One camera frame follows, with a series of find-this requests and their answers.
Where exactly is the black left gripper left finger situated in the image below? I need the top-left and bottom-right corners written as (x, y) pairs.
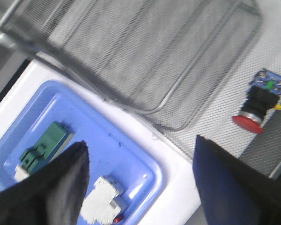
top-left (0, 141), bottom-right (89, 225)

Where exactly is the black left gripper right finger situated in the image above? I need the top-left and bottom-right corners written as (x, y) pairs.
top-left (192, 135), bottom-right (281, 225)

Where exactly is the red emergency stop button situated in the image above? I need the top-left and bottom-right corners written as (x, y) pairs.
top-left (232, 68), bottom-right (281, 134)

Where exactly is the silver mesh tray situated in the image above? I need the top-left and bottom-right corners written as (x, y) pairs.
top-left (0, 0), bottom-right (281, 177)
top-left (44, 0), bottom-right (264, 132)

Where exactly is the white circuit breaker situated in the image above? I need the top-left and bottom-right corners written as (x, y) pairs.
top-left (80, 176), bottom-right (127, 225)

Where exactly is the green terminal block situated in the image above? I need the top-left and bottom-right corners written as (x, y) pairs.
top-left (14, 121), bottom-right (74, 182)

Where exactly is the blue plastic tray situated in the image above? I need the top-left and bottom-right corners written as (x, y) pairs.
top-left (0, 81), bottom-right (163, 225)

